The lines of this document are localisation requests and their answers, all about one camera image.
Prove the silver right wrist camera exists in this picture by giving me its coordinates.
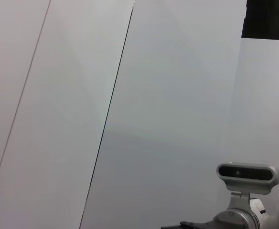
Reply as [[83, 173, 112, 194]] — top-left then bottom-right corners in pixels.
[[215, 161, 279, 195]]

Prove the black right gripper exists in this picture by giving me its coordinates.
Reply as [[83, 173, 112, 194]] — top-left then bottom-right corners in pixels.
[[160, 220, 217, 229]]

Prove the silver camera bracket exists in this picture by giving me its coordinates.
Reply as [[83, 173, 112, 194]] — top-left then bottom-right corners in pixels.
[[226, 189, 252, 213]]

